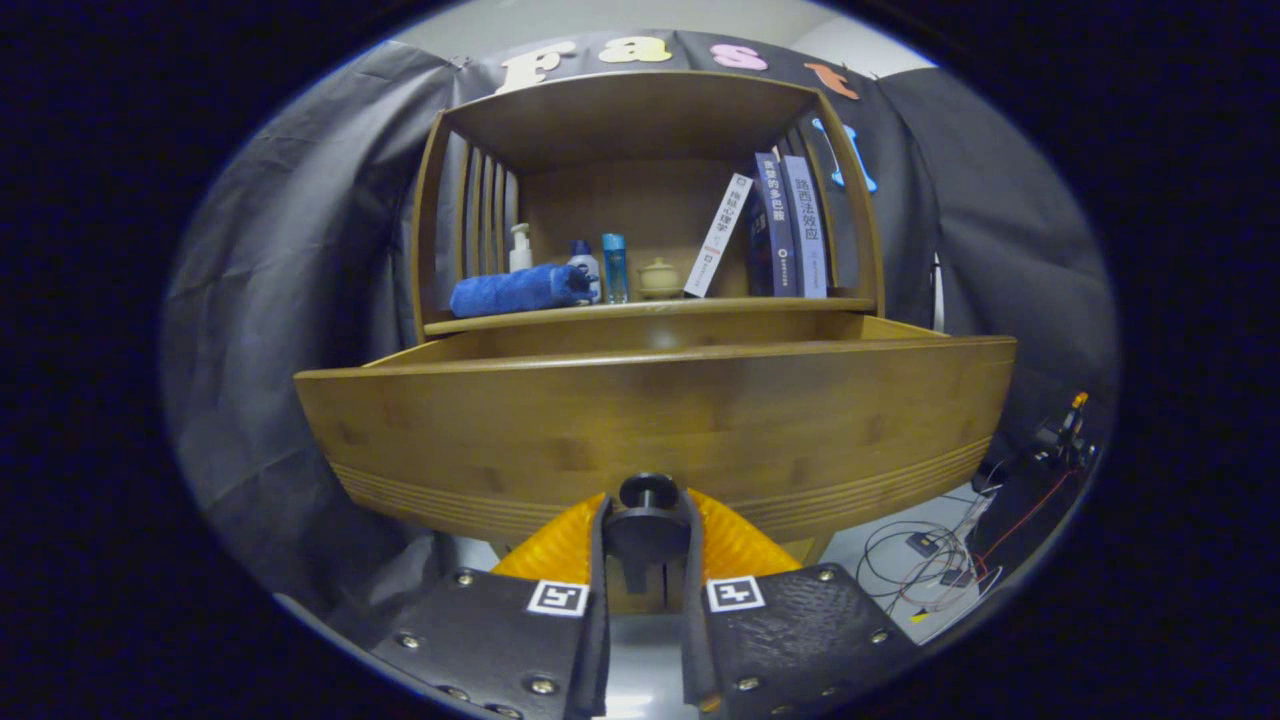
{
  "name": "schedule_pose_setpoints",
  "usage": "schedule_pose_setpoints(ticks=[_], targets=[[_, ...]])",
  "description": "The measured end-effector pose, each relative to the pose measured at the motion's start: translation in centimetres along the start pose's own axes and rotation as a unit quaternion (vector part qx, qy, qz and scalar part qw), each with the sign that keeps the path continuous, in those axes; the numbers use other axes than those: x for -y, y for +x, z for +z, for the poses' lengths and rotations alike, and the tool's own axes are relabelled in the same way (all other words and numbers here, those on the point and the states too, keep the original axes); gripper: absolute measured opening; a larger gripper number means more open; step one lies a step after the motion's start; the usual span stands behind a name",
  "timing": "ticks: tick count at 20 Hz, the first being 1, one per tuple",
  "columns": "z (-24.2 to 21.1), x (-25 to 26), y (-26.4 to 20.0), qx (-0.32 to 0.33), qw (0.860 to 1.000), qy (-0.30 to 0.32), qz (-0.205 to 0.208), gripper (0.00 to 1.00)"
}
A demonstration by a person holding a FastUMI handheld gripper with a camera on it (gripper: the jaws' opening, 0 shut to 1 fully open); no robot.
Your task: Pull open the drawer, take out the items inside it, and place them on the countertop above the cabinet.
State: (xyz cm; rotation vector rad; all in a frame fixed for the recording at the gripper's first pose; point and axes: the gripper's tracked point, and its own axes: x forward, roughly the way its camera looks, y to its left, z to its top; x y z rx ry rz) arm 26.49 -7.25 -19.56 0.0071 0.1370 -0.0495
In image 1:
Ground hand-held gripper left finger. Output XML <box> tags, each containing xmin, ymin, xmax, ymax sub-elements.
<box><xmin>370</xmin><ymin>490</ymin><xmax>613</xmax><ymax>720</ymax></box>

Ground folded blue towel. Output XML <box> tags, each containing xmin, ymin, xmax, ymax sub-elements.
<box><xmin>449</xmin><ymin>263</ymin><xmax>598</xmax><ymax>319</ymax></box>

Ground black clamp with orange tip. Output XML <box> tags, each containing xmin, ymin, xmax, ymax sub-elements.
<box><xmin>1035</xmin><ymin>392</ymin><xmax>1096</xmax><ymax>471</ymax></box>

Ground wooden drawer with black knob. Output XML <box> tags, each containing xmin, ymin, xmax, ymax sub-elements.
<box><xmin>294</xmin><ymin>312</ymin><xmax>1019</xmax><ymax>616</ymax></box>

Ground tangled thin cables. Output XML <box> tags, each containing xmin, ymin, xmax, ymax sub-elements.
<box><xmin>858</xmin><ymin>490</ymin><xmax>1001</xmax><ymax>616</ymax></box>

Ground white book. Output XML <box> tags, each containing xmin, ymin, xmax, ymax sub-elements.
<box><xmin>683</xmin><ymin>173</ymin><xmax>755</xmax><ymax>299</ymax></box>

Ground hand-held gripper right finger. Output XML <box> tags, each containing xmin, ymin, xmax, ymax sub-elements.
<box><xmin>682</xmin><ymin>488</ymin><xmax>919</xmax><ymax>716</ymax></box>

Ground clear blue bottle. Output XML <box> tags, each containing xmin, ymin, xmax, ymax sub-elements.
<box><xmin>602</xmin><ymin>233</ymin><xmax>630</xmax><ymax>305</ymax></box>

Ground pale lilac book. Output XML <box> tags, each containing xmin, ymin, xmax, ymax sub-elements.
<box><xmin>781</xmin><ymin>155</ymin><xmax>830</xmax><ymax>299</ymax></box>

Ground black backdrop cloth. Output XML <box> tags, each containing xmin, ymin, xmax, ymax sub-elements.
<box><xmin>165</xmin><ymin>30</ymin><xmax>1119</xmax><ymax>601</ymax></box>

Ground wooden cabinet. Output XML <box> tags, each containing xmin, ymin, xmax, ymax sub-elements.
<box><xmin>410</xmin><ymin>68</ymin><xmax>888</xmax><ymax>613</ymax></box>

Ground beige lidded teacup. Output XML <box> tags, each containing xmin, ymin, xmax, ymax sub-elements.
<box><xmin>636</xmin><ymin>258</ymin><xmax>683</xmax><ymax>301</ymax></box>

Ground white bottle with blue cap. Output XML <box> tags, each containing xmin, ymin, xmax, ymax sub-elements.
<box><xmin>568</xmin><ymin>240</ymin><xmax>602</xmax><ymax>303</ymax></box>

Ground dark blue book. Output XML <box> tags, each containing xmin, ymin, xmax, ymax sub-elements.
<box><xmin>748</xmin><ymin>152</ymin><xmax>801</xmax><ymax>298</ymax></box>

